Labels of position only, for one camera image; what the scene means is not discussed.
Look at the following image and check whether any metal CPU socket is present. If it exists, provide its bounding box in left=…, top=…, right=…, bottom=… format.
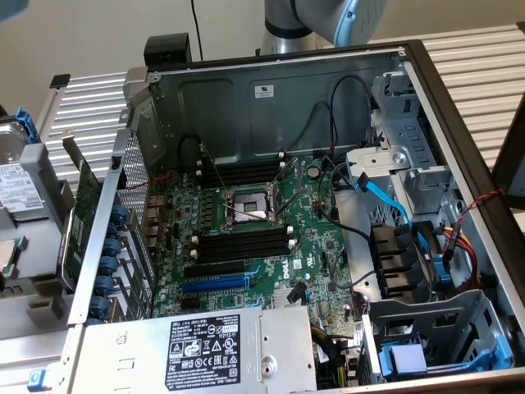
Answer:
left=221, top=180, right=285, bottom=231

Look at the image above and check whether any thin metal locking lever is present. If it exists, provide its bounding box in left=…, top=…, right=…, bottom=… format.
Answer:
left=226, top=205, right=264, bottom=219
left=203, top=144, right=231, bottom=195

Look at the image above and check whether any green motherboard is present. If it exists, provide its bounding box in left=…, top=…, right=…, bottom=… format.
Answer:
left=149, top=153, right=364, bottom=354

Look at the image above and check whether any long black expansion slot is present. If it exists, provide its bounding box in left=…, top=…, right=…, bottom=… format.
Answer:
left=183, top=261, right=247, bottom=279

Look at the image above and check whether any silver PC case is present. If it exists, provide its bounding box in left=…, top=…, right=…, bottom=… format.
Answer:
left=67, top=39, right=525, bottom=394

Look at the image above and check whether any blue expansion slot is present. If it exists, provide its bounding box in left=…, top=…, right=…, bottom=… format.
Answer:
left=182, top=275, right=250, bottom=294

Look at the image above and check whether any silver finned heatsink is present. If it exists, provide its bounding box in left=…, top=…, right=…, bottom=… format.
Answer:
left=270, top=286, right=297, bottom=309

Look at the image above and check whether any blue card retention clip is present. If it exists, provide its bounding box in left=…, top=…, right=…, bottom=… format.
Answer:
left=98, top=254, right=119, bottom=276
left=102, top=236, right=123, bottom=258
left=89, top=295, right=111, bottom=319
left=94, top=273, right=116, bottom=296
left=110, top=204, right=130, bottom=225

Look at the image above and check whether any black fan shroud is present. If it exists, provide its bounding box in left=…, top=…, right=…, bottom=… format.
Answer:
left=368, top=222, right=434, bottom=303

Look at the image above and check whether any grey optical drive cage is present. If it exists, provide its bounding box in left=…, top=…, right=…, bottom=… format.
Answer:
left=368, top=67, right=459, bottom=217

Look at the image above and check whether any black box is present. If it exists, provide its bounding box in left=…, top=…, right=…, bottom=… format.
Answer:
left=144, top=34, right=194, bottom=71

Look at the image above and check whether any green graphics card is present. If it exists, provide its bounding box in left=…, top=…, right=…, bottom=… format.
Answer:
left=57, top=129, right=103, bottom=291

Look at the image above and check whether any silver power supply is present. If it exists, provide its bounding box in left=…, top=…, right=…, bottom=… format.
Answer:
left=67, top=304, right=319, bottom=394

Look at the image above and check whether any blue plastic disk caddy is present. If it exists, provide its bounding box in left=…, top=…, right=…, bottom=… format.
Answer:
left=379, top=334, right=514, bottom=381

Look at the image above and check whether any grey metal disk bay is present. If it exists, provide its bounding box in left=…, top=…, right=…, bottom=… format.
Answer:
left=359, top=288, right=516, bottom=386

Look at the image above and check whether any silver hard disk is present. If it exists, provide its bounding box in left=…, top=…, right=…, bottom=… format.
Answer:
left=0, top=122, right=46, bottom=225

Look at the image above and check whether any blue disk carrier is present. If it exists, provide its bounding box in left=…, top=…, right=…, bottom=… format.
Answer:
left=14, top=105, right=41, bottom=144

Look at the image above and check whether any dark side panel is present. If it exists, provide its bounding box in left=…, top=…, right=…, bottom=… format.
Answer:
left=491, top=92, right=525, bottom=208

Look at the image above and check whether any silver CPU chip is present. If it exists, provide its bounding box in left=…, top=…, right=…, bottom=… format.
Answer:
left=0, top=236, right=21, bottom=276

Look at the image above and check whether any blue plastic latch button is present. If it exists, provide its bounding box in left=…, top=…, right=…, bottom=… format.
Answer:
left=27, top=369, right=47, bottom=393

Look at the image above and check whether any thin black wire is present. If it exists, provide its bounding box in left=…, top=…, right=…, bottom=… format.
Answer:
left=286, top=101, right=338, bottom=153

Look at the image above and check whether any black curved wire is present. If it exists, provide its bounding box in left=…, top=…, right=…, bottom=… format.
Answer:
left=322, top=154, right=372, bottom=243

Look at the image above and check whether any silver drive bracket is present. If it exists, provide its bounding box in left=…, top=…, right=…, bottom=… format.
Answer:
left=346, top=146, right=411, bottom=176

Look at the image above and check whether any blue SATA wire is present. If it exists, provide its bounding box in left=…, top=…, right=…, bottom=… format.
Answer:
left=357, top=172, right=431, bottom=263

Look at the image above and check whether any looped grey wire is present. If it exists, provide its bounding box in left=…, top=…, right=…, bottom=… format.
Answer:
left=330, top=248, right=377, bottom=291

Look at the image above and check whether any thick black wire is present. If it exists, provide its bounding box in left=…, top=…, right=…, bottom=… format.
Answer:
left=330, top=73, right=375, bottom=149

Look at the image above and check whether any thin black wall cable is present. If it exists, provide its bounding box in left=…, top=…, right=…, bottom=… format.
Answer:
left=189, top=0, right=205, bottom=62

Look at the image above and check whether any blue plastic handle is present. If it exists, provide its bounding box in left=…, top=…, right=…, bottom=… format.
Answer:
left=431, top=250, right=452, bottom=293

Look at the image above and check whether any red yellow wire bundle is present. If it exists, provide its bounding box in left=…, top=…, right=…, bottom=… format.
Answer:
left=441, top=223, right=482, bottom=289

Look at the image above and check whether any red black twisted wire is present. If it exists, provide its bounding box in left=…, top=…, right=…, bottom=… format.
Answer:
left=441, top=188, right=508, bottom=237

